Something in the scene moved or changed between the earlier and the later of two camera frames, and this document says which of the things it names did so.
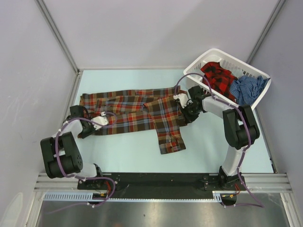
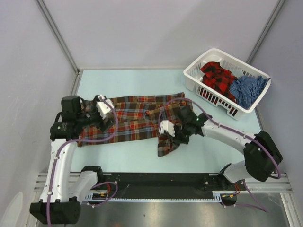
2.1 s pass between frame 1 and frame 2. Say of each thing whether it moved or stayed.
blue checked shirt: stayed
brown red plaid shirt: moved
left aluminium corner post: stayed
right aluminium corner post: stayed
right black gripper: moved
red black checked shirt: stayed
